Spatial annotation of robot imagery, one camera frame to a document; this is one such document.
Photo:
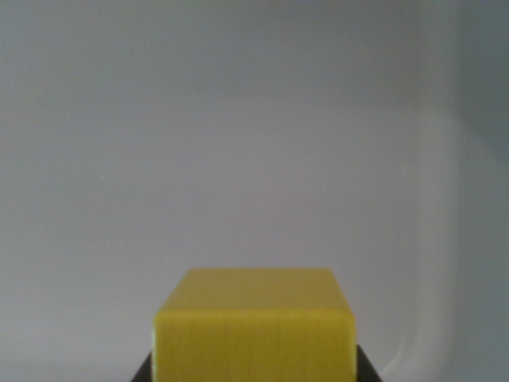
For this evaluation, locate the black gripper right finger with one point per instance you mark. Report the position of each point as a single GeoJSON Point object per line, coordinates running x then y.
{"type": "Point", "coordinates": [366, 368]}

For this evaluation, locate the yellow cube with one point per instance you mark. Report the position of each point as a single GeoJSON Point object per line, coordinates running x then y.
{"type": "Point", "coordinates": [254, 330]}

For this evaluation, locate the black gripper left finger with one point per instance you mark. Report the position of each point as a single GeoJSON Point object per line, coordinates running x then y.
{"type": "Point", "coordinates": [144, 372]}

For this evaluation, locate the grey plastic bin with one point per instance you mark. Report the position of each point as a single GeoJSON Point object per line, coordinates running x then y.
{"type": "Point", "coordinates": [238, 139]}

